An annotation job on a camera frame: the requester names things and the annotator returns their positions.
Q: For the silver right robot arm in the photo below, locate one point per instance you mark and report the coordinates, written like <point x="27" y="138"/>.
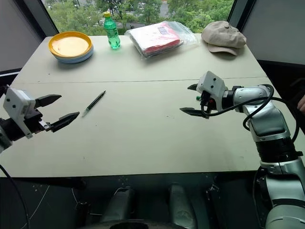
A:
<point x="269" y="124"/>

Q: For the dark green pen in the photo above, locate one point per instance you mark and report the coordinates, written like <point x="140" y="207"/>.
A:
<point x="94" y="103"/>

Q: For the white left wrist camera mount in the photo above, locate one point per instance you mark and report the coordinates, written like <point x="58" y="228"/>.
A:
<point x="15" y="105"/>

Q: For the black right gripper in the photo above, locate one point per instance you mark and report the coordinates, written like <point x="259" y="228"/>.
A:
<point x="205" y="101"/>

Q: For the bystander's bare hand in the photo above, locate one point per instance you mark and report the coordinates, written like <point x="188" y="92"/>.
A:
<point x="302" y="103"/>

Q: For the green plastic bottle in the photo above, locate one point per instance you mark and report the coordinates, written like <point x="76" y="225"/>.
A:
<point x="112" y="33"/>

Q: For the dark rounded grey shape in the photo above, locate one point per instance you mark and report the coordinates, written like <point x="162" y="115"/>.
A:
<point x="120" y="205"/>

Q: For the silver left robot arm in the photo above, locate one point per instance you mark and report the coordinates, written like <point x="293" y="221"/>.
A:
<point x="7" y="136"/>

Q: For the beige flat cap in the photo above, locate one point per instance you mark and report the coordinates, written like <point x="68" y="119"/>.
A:
<point x="222" y="35"/>

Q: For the clear bag with red contents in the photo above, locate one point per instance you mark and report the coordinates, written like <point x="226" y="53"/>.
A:
<point x="158" y="39"/>

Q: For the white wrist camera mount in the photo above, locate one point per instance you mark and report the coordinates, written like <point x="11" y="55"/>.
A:
<point x="212" y="84"/>
<point x="15" y="105"/>

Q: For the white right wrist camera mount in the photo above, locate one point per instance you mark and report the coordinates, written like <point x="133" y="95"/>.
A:
<point x="212" y="84"/>

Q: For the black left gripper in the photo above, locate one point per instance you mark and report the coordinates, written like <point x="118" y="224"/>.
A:
<point x="35" y="117"/>

